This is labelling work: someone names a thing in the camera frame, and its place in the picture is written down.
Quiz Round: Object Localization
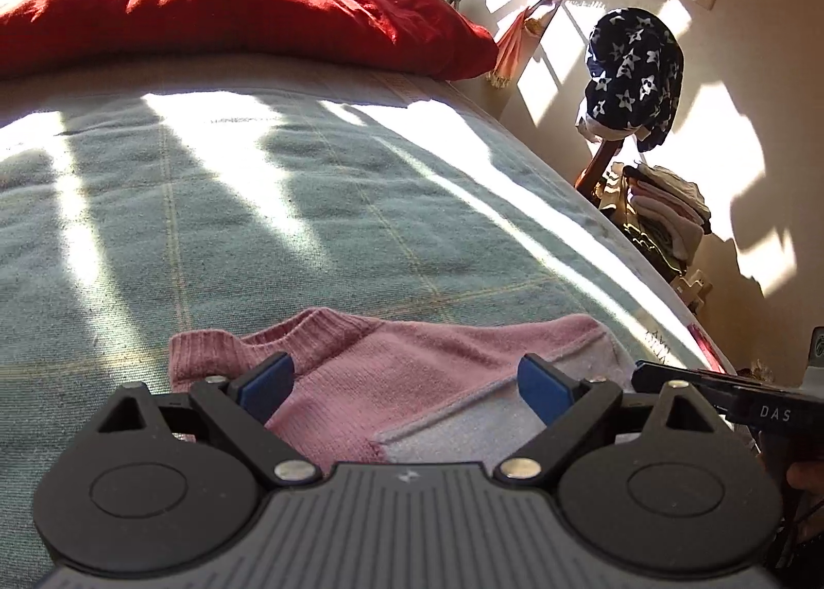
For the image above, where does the dark wooden chair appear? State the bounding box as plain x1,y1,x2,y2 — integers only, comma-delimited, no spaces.
574,138,623,197

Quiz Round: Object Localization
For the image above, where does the red duvet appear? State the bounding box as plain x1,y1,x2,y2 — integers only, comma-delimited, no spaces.
0,0,501,81

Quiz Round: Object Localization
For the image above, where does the white plug adapter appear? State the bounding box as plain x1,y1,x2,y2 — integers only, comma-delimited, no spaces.
673,267,714,313

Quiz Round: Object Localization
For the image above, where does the stack of folded clothes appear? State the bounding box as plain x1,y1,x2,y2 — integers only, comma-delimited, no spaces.
592,161,713,282

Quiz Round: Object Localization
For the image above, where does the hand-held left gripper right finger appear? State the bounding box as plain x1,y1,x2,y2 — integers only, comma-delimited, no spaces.
492,354,717,490

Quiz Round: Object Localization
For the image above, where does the pink and white sweater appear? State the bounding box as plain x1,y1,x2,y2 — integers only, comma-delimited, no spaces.
168,307,640,469

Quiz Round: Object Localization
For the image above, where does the person's right hand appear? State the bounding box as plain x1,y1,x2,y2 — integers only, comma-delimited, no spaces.
784,461,824,497

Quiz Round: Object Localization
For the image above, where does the navy star print garment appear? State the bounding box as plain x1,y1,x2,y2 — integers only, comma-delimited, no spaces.
576,8,684,154

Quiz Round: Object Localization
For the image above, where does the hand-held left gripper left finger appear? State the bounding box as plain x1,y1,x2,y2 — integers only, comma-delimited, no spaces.
93,352,323,488

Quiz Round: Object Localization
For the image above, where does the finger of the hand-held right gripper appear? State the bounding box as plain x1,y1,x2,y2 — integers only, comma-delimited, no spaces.
631,360,741,401

